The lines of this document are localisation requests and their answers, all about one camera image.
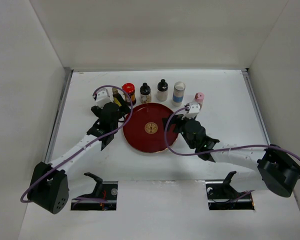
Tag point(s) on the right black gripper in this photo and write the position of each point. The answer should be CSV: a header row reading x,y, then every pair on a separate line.
x,y
178,121

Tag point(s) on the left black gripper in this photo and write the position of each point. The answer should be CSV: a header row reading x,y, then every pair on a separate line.
x,y
97,110

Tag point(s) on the small yellow-label bottle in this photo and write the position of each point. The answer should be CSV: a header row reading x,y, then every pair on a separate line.
x,y
117,98

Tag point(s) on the tall red-lid sauce jar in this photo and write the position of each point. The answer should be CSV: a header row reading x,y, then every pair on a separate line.
x,y
129,88

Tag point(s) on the pink-lid spice jar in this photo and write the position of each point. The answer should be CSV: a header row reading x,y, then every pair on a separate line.
x,y
199,98

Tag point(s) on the black-cap brown spice bottle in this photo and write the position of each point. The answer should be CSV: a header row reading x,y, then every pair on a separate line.
x,y
145,94

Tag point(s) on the silver-lid blue-label grain jar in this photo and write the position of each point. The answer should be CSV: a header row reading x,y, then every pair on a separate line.
x,y
178,93

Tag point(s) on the black-cap white powder bottle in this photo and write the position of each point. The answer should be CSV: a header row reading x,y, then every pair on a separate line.
x,y
162,90

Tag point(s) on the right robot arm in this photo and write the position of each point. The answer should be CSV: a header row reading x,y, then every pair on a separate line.
x,y
272,167

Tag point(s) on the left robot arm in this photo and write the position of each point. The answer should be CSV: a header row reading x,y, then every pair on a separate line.
x,y
49,186

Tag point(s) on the round red lacquer tray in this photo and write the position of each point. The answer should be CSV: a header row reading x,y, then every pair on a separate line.
x,y
145,129

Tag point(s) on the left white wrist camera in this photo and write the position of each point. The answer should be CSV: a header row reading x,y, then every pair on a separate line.
x,y
101,97

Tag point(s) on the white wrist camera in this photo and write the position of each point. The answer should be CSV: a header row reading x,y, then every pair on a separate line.
x,y
192,110
101,97

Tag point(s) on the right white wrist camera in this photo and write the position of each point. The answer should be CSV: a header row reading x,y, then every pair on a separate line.
x,y
192,110

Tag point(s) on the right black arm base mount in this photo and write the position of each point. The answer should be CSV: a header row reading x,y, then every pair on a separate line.
x,y
221,196

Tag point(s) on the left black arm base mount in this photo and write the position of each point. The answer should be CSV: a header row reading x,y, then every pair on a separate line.
x,y
95,195

